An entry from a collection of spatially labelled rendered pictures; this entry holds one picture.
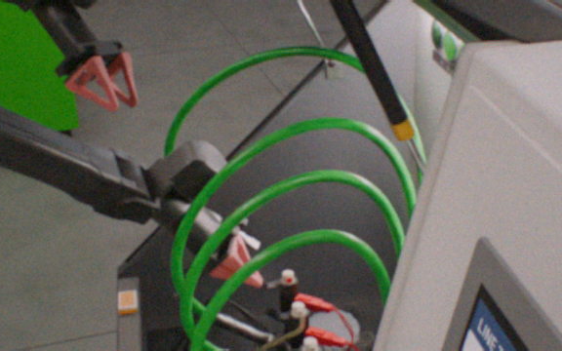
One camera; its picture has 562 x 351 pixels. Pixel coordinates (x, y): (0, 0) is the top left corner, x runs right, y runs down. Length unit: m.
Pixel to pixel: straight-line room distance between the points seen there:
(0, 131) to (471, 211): 0.53
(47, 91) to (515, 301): 3.98
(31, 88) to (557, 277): 4.01
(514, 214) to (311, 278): 1.01
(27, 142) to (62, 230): 2.76
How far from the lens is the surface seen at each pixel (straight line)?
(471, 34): 1.15
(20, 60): 4.42
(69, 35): 1.31
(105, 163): 1.08
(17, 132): 1.01
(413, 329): 0.78
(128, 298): 1.48
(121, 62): 1.33
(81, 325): 3.15
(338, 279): 1.63
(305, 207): 1.54
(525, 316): 0.60
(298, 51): 1.15
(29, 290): 3.41
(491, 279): 0.64
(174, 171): 1.12
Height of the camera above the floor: 1.77
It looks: 26 degrees down
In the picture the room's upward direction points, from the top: 3 degrees counter-clockwise
